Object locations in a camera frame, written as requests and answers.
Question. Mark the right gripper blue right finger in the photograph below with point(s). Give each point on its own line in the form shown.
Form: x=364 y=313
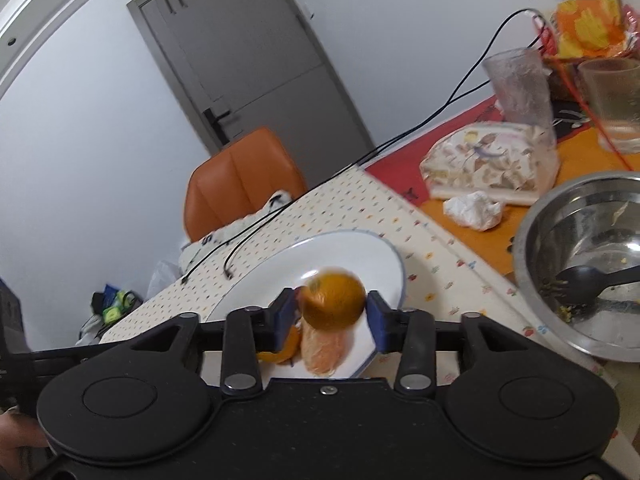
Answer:
x=410 y=334

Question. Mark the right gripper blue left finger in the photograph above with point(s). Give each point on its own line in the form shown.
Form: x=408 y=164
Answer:
x=249 y=331

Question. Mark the medium orange mandarin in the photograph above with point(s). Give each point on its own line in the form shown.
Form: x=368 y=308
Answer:
x=288 y=351

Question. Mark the short peeled pomelo segment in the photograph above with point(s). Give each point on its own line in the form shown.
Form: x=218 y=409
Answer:
x=322 y=352

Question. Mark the large orange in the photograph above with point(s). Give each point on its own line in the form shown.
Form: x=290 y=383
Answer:
x=332 y=300

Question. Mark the person's left hand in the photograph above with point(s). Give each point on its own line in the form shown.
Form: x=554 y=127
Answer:
x=24 y=448

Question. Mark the floral dotted tablecloth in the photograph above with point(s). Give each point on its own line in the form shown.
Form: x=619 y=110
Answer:
x=357 y=224

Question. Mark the black metal shoe rack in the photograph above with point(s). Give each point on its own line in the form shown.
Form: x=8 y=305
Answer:
x=107 y=309

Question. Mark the white cushion black letters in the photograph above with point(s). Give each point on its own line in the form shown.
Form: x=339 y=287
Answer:
x=198 y=250

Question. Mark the white plastic bag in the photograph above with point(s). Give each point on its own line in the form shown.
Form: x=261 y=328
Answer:
x=164 y=274

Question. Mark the crumpled white tissue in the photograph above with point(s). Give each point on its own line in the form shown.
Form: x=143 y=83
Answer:
x=476 y=211

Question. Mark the orange leather chair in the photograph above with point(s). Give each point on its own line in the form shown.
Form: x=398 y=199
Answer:
x=238 y=181

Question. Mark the black plastic spoon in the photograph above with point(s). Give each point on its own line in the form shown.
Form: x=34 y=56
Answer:
x=582 y=284

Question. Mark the floral tissue pouch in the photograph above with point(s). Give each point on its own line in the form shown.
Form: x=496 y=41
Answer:
x=511 y=163

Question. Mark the stainless steel bowl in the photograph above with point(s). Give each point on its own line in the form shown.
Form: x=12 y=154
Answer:
x=588 y=221

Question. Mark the red orange table mat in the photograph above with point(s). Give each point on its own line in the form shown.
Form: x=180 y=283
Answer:
x=400 y=172

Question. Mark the grey door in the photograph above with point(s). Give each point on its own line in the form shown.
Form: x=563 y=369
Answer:
x=261 y=60

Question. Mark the clear textured glass cup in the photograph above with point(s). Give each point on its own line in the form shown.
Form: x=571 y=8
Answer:
x=521 y=87

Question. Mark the amber ribbed glass cup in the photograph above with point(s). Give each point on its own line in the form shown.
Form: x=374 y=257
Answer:
x=612 y=90

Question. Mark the orange yellow snack bag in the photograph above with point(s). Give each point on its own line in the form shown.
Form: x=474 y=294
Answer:
x=589 y=29

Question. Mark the black door handle lock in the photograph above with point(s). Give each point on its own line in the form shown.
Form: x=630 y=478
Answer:
x=214 y=122

